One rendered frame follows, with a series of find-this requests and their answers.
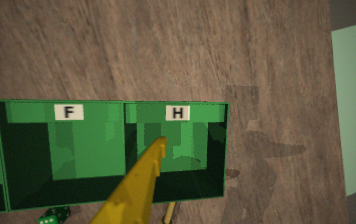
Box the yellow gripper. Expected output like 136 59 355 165
88 136 167 224

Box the green rack of three bins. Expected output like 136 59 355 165
0 99 229 213

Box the green die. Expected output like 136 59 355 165
38 206 70 224

